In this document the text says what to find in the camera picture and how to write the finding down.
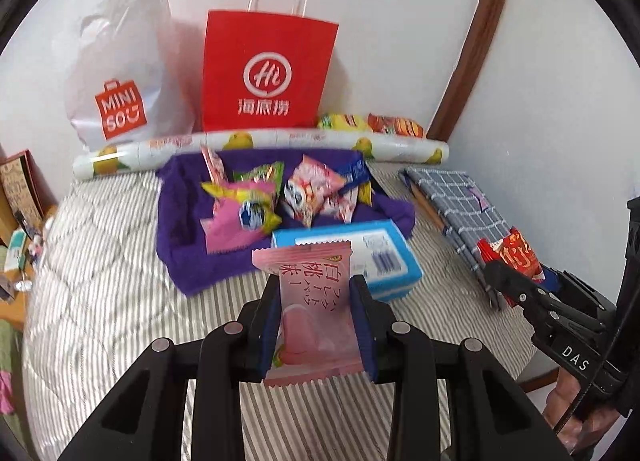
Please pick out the red orange chip bag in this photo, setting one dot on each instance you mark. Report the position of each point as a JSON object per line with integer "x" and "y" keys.
{"x": 397, "y": 126}

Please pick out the small blue snack packet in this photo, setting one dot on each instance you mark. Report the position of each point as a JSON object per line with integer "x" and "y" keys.
{"x": 357, "y": 171}

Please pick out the pink peach snack packet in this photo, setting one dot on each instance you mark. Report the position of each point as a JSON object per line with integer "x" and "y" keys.
{"x": 310, "y": 291}

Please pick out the striped quilted pad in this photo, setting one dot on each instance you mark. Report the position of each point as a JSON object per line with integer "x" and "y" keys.
{"x": 100, "y": 266}

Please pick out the brown wooden door frame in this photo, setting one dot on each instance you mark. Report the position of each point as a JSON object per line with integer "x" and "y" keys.
{"x": 480, "y": 26}

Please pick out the blue white box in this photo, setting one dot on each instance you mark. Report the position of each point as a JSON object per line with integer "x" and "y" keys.
{"x": 390, "y": 261}

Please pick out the purple towel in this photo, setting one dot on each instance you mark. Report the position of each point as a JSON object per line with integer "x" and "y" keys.
{"x": 185, "y": 241}

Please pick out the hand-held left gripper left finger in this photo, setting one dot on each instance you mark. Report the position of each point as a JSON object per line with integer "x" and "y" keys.
{"x": 267, "y": 321}

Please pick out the white plastic shopping bag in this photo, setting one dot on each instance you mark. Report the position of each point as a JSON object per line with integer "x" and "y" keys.
{"x": 130, "y": 66}

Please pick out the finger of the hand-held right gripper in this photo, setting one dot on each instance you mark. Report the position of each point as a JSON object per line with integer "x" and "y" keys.
{"x": 575, "y": 288}
{"x": 515, "y": 288}

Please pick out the lemon print paper roll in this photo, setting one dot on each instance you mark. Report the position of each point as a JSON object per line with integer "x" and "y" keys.
{"x": 300, "y": 141}

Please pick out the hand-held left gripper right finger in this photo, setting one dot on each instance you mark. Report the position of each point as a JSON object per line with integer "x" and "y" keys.
{"x": 362, "y": 326}

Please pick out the person's right hand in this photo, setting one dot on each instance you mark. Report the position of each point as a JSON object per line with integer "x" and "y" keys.
{"x": 562, "y": 396}

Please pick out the pink yellow snack packet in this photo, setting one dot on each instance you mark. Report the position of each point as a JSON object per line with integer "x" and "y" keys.
{"x": 230, "y": 226}

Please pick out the yellow chip bag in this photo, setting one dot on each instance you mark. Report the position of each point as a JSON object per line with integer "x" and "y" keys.
{"x": 345, "y": 122}

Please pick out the red paper shopping bag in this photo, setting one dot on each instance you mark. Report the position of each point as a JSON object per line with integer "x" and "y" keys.
{"x": 270, "y": 56}

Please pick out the patterned brown book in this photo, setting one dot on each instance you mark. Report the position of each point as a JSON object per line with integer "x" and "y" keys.
{"x": 20, "y": 186}

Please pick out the grey plaid folded cloth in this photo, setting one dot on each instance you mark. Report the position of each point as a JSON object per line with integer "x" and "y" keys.
{"x": 450, "y": 206}

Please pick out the green blanket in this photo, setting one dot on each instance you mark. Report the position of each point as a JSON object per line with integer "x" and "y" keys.
{"x": 9, "y": 341}

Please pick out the teal white box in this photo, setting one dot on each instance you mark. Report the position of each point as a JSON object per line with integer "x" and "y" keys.
{"x": 16, "y": 248}

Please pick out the pink cloth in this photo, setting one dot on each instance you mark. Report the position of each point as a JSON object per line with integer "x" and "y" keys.
{"x": 5, "y": 391}

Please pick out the wooden nightstand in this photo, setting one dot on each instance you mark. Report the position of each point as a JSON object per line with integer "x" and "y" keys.
{"x": 15, "y": 311}

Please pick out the green snack packet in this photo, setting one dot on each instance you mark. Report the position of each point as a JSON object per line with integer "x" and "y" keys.
{"x": 260, "y": 175}

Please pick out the thin wooden board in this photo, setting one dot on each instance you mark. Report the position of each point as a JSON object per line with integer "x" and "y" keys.
{"x": 425, "y": 203}

